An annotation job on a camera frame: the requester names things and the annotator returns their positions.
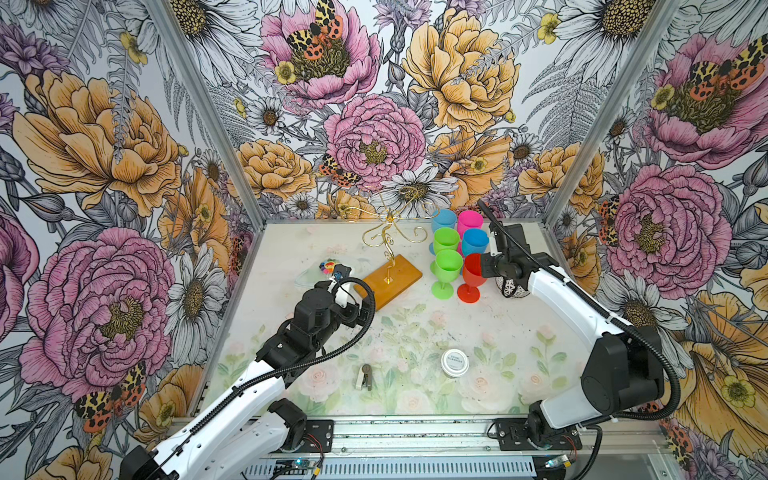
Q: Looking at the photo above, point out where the red wine glass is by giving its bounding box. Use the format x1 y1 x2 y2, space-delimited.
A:
457 253 486 304

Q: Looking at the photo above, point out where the cyan wine glass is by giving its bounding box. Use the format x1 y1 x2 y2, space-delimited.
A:
461 228 489 257

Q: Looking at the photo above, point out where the magenta wine glass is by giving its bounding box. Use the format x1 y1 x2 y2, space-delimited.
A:
456 210 484 238

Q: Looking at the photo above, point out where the green wine glass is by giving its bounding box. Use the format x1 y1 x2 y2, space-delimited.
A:
431 249 464 300
430 227 463 277

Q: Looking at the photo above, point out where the light blue wine glass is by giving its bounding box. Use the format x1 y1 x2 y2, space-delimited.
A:
429 209 460 255

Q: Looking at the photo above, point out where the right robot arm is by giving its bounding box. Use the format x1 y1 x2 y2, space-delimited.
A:
478 202 681 449

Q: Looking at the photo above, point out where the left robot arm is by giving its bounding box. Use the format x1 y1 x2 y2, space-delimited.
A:
119 277 376 479

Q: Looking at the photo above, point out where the orange wooden rack base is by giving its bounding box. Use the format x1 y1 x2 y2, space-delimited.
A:
363 255 423 311

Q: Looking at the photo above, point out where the white mesh sink strainer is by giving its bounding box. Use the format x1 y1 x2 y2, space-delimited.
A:
496 277 529 298

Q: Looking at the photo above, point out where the clear dish with candies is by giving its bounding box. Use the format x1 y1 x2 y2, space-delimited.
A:
295 258 336 288

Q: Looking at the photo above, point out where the small grey key fob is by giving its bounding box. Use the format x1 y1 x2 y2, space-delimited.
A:
355 364 373 391

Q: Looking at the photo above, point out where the white round jar lid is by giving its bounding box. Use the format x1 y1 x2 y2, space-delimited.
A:
440 348 470 378

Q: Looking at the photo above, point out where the gold wire glass rack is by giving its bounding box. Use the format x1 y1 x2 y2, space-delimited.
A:
361 200 428 262

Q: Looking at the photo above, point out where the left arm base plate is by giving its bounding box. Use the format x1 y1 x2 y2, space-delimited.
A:
273 419 336 454

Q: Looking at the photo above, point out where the aluminium front rail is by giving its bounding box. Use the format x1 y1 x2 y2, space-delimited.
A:
230 416 684 479

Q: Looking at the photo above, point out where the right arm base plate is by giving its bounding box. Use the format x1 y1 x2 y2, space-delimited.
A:
486 417 582 452

